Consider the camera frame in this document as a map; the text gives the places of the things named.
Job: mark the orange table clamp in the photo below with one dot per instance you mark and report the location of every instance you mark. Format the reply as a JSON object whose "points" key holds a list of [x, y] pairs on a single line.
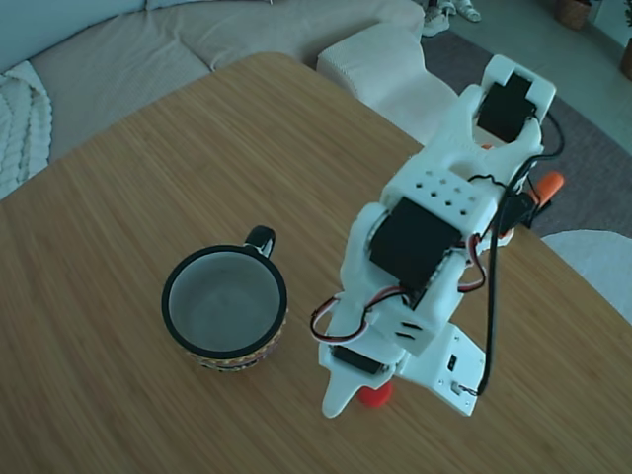
{"points": [[550, 185]]}

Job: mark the white round rug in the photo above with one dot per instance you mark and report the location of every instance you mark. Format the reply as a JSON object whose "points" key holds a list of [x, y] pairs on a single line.
{"points": [[597, 266]]}

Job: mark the colourful painted ceramic cup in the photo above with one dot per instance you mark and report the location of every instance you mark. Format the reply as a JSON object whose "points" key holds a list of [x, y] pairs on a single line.
{"points": [[222, 306]]}

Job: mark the grey-beige sofa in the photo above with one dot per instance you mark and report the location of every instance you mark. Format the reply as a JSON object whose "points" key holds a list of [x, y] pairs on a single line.
{"points": [[123, 74]]}

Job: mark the brown woven basket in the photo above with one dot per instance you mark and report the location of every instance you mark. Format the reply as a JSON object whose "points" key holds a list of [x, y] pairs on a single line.
{"points": [[573, 14]]}

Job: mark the white sneaker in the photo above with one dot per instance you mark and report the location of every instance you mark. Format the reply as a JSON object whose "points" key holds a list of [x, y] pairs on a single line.
{"points": [[435, 20], [468, 10]]}

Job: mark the grey floor rug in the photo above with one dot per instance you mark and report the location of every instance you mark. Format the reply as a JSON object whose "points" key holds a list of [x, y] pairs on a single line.
{"points": [[592, 148]]}

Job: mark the flat white camera plate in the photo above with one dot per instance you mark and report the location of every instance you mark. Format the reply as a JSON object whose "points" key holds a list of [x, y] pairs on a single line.
{"points": [[454, 375]]}

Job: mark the white textured pouf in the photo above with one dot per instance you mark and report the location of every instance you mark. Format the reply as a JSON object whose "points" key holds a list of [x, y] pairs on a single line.
{"points": [[390, 74]]}

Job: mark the white knitted blanket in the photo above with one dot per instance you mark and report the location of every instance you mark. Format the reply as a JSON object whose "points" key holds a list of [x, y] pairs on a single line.
{"points": [[20, 128]]}

